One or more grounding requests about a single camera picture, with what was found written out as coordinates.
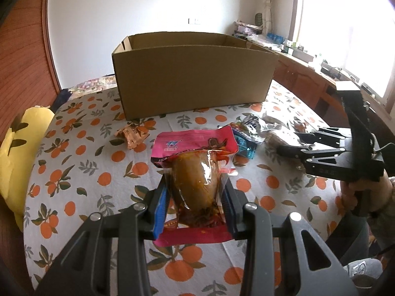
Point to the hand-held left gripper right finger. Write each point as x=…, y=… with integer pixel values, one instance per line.
x=228, y=211

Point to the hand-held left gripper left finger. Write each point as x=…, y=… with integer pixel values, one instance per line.
x=160, y=211

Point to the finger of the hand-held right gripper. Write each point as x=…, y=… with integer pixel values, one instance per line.
x=324, y=135
x=296, y=151

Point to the brown snack packet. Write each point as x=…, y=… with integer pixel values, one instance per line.
x=277, y=136

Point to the dark blue silver snack packet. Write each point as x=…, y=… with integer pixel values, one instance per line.
x=253, y=123

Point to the pink chicken leg snack packet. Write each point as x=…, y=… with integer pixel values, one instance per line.
x=191, y=143

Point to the small orange snack packet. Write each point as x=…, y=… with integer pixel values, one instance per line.
x=132, y=135

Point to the brown cardboard box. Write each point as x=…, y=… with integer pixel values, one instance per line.
x=191, y=80

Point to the person's right forearm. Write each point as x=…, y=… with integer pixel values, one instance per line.
x=387, y=219

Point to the person's right hand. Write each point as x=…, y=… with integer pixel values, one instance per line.
x=350, y=194

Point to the black device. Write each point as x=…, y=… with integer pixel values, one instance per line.
x=331, y=69

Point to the orange-print tablecloth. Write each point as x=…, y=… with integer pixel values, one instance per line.
x=92, y=172

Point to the person's leg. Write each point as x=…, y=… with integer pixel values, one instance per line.
x=348, y=243

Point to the pack of blue bottles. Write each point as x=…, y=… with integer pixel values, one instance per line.
x=275, y=38

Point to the window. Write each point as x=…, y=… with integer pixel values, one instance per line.
x=348, y=21

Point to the grey shoe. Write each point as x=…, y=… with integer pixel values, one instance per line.
x=362, y=269

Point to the stack of boxes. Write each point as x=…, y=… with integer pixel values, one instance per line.
x=245, y=30

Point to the green oval mirror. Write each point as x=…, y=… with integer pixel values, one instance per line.
x=258, y=19

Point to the patterned blanket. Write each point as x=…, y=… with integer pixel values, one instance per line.
x=92, y=83

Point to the dark blue cloth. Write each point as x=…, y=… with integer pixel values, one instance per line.
x=61, y=98

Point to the yellow plush toy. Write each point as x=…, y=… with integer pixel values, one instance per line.
x=21, y=148

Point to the wooden door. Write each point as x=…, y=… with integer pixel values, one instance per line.
x=21, y=46

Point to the white wall switch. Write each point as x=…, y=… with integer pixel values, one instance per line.
x=193, y=21

